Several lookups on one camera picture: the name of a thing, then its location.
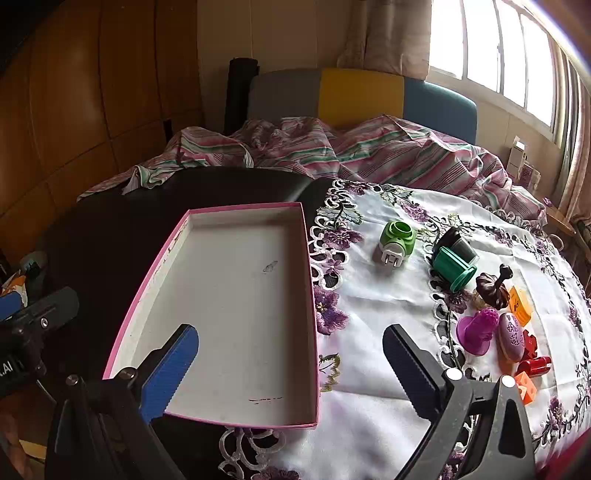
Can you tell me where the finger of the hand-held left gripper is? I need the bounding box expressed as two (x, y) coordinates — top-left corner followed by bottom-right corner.
(11, 286), (80, 334)
(0, 294), (25, 322)

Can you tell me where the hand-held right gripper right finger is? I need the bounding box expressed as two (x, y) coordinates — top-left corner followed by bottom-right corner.
(382, 324), (536, 480)

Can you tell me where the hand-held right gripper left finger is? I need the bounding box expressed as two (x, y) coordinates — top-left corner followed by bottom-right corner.
(44, 323), (200, 480)

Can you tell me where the magenta perforated ball toy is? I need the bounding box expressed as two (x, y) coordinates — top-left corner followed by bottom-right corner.
(456, 307), (502, 357)

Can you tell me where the pink cardboard box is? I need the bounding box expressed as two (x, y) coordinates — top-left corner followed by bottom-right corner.
(102, 202), (320, 430)

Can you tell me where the purple oval case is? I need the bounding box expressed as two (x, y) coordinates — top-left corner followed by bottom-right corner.
(496, 312), (525, 361)

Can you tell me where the dark green plastic spool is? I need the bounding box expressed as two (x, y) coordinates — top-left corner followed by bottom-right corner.
(433, 247), (478, 292)

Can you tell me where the dark brown flower-shaped ornament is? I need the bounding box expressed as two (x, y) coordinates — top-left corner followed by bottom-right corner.
(475, 264), (514, 311)

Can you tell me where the orange cube block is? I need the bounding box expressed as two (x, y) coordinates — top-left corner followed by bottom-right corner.
(515, 371), (539, 406)

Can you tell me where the red puzzle piece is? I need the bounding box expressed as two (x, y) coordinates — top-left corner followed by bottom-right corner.
(522, 328), (540, 363)

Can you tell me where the red cylinder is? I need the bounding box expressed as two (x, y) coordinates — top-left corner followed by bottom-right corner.
(516, 355), (552, 380)

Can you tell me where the orange plastic box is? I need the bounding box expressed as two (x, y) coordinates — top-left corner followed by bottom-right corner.
(508, 285), (534, 328)

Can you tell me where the light green plug-in device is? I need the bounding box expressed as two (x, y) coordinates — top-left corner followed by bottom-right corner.
(379, 220), (417, 271)

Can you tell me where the black lid grey cup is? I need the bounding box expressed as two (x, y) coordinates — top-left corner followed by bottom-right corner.
(433, 227), (477, 264)

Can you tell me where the white floral embroidered tablecloth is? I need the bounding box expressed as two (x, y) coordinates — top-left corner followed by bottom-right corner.
(217, 178), (591, 480)

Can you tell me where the black sheet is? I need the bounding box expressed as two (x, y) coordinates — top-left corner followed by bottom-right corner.
(39, 166), (333, 384)

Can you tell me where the wooden nightstand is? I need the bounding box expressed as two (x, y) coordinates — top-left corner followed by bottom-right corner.
(544, 203), (578, 237)

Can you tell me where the wooden wardrobe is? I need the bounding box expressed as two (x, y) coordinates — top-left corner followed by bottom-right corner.
(0, 0), (204, 259)

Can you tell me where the pink green striped blanket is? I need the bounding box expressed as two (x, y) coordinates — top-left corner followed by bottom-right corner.
(76, 115), (550, 227)

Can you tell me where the purple patterned small box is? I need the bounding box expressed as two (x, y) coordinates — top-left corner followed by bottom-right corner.
(519, 164), (542, 192)

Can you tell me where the white carton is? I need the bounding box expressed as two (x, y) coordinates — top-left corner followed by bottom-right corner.
(509, 137), (528, 175)

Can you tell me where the beige curtain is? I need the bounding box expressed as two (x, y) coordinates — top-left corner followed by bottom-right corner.
(554, 60), (591, 241)
(337, 0), (435, 79)

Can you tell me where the grey yellow blue headboard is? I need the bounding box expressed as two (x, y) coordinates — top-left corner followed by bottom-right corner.
(247, 68), (478, 144)

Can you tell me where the black rolled mat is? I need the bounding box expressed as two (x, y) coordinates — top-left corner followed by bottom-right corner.
(224, 58), (259, 134)

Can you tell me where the window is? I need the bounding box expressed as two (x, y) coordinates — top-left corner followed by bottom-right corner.
(429, 0), (573, 134)

